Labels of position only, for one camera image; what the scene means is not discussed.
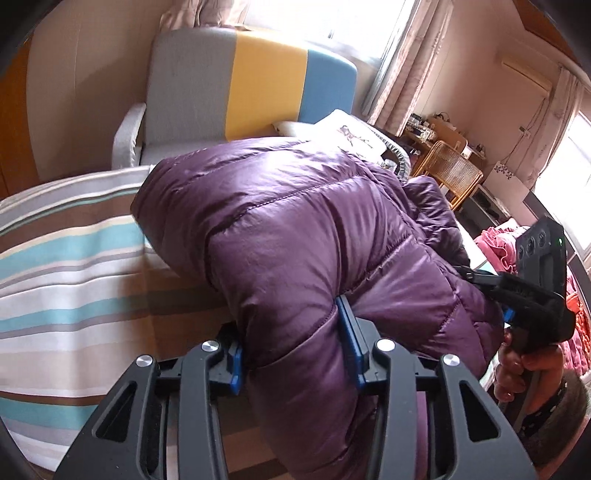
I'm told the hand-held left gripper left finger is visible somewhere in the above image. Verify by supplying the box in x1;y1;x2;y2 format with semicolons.
53;330;244;480

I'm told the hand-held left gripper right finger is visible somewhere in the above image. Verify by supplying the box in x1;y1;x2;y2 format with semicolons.
335;295;539;480

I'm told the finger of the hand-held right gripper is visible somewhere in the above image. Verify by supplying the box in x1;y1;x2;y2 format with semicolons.
455;265;517;325

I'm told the purple down jacket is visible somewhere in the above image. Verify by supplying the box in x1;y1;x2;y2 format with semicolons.
130;137;506;480

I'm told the person's right forearm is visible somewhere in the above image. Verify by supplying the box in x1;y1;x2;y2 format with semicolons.
508;369;587;468

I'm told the person's right hand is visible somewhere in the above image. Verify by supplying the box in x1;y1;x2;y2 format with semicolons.
492;330;567;415

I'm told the red pink blanket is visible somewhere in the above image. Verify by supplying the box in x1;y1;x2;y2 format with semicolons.
561;268;591;376

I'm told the side window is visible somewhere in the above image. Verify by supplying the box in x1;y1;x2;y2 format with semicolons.
531;111;591;259

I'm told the rattan chair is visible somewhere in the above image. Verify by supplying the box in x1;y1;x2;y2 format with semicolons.
411;140;484;213

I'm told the grey striped cushion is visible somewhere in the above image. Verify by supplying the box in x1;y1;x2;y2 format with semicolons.
381;136;413;182

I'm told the wooden desk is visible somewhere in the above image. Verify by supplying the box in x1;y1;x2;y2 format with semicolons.
397;113;490;171

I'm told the pink patterned curtain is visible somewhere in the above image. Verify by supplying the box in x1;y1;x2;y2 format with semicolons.
365;0;453;134
501;69;583;185
159;0;250;31

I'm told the striped bed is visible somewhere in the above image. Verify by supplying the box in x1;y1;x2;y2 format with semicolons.
0;166;287;476

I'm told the white pillow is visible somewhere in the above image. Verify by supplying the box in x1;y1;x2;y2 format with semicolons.
272;109;393;160

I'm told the grey yellow blue armchair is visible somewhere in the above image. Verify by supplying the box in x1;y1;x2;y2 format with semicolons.
112;25;358;169

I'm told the bright window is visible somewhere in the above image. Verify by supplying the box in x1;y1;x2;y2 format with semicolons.
242;0;421;61

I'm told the wooden wardrobe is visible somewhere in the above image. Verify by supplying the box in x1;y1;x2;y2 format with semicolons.
0;34;40;199

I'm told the wall air conditioner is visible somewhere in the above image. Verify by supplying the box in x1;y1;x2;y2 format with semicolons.
496;53;555;93

